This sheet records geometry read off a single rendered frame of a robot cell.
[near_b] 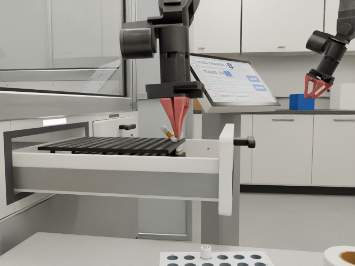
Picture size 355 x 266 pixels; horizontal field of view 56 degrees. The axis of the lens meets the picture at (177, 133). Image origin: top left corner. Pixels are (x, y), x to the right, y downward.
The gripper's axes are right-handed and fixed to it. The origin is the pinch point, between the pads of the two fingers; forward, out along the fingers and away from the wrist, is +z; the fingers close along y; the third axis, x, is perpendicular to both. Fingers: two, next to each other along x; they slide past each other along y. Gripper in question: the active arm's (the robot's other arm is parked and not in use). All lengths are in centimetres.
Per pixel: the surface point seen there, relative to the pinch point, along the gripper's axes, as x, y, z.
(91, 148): -12.3, -11.6, 1.7
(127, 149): -12.0, -5.5, 2.0
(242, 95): 93, 9, -14
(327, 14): 337, 97, -117
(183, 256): -24.7, 5.8, 13.5
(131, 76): 43, -25, -18
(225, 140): -16.9, 10.4, 0.7
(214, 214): 96, -6, 42
